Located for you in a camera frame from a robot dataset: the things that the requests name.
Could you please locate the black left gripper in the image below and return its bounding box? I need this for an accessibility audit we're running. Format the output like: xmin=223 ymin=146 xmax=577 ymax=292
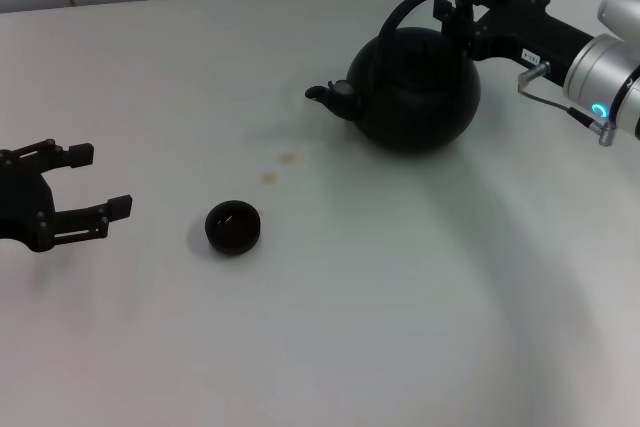
xmin=0 ymin=138 xmax=134 ymax=253

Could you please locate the small black teacup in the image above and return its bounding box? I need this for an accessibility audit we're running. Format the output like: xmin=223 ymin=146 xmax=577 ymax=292
xmin=204 ymin=200 xmax=263 ymax=255

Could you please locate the black round teapot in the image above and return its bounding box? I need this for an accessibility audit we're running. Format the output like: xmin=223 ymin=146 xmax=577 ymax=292
xmin=304 ymin=0 xmax=483 ymax=156

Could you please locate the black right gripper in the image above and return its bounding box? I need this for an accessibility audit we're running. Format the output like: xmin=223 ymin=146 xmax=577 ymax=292
xmin=432 ymin=0 xmax=596 ymax=86

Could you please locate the right gripper cable with plug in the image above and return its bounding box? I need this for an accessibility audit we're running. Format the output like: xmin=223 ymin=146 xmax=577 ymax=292
xmin=517 ymin=61 xmax=615 ymax=147

